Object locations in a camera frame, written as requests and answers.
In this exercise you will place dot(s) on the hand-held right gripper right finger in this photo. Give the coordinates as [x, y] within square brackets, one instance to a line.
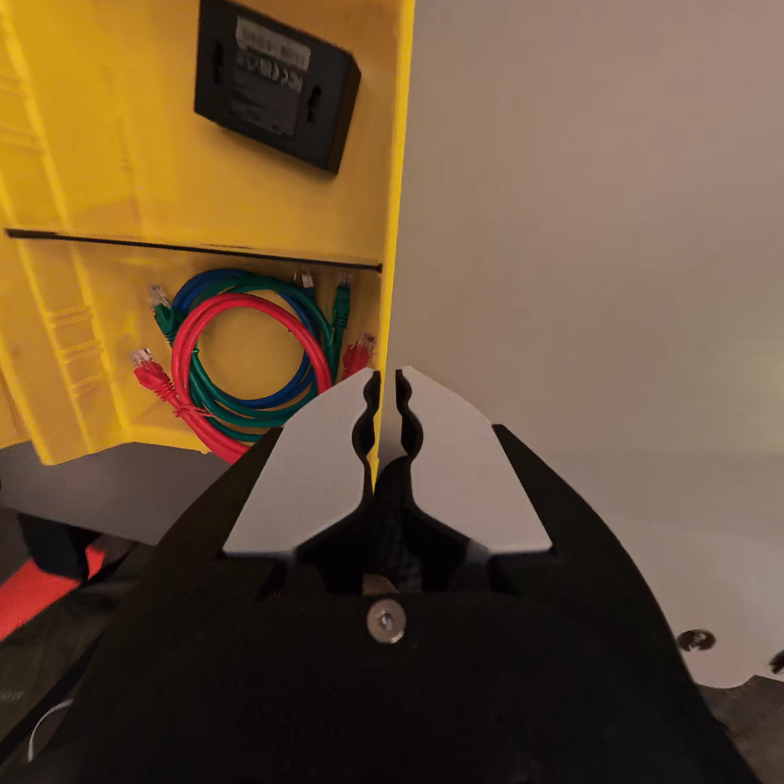
[471, 484]

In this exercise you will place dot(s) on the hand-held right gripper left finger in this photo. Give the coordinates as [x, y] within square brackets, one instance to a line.
[306, 484]

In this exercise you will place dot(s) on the yellow plastic bin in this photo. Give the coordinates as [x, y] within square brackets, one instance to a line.
[122, 184]

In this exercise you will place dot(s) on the black ethernet switch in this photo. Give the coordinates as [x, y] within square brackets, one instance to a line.
[275, 86]

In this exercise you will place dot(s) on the black bin divider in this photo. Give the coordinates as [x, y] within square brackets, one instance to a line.
[184, 248]

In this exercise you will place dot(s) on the red cloth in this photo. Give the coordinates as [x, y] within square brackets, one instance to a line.
[37, 588]

